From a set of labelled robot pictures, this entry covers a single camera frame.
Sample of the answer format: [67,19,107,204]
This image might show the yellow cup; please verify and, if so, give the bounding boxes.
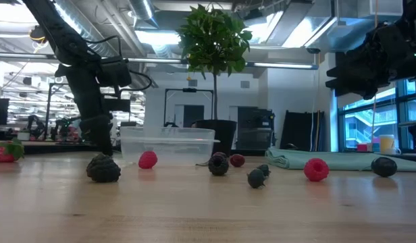
[379,134,396,155]

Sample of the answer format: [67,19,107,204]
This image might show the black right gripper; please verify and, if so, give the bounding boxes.
[326,23,416,101]

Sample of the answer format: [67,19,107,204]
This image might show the red raspberry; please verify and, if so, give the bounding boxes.
[303,157,330,182]
[138,150,159,170]

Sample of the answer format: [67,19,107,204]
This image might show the black robot station frame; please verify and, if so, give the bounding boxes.
[45,82,77,141]
[163,88,215,128]

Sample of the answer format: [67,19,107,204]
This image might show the black upright panel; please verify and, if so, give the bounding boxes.
[280,110,326,152]

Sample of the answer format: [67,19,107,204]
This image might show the small dark blueberry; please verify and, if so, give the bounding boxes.
[246,168,266,189]
[257,163,271,178]

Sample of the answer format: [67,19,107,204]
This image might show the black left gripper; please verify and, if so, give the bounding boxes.
[55,59,131,156]

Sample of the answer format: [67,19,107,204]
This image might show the black desk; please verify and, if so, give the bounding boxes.
[398,119,416,151]

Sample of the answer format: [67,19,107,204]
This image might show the black aluminium table frame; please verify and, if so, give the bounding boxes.
[0,143,268,158]

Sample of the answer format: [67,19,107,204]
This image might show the black cherry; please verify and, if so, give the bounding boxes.
[371,157,398,178]

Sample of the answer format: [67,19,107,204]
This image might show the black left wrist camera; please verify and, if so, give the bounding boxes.
[99,55,132,88]

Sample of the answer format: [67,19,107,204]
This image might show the clear plastic tupperware container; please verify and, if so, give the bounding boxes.
[119,126,221,166]

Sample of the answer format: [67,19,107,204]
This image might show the teal folded cloth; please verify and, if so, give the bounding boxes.
[264,147,416,172]

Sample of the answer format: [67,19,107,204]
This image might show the black cabinet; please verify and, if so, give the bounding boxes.
[236,107,276,151]

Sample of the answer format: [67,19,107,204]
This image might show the blackberry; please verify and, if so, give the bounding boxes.
[85,153,122,184]
[208,151,230,177]

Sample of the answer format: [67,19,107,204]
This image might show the red strawberry green leaves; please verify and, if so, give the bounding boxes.
[0,137,26,163]

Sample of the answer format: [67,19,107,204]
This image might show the dark red cherry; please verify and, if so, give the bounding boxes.
[230,153,246,168]

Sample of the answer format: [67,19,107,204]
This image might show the green plant in black pot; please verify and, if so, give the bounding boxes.
[176,3,253,158]

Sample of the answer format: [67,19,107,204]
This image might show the yellow hanging cord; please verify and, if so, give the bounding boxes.
[371,0,380,136]

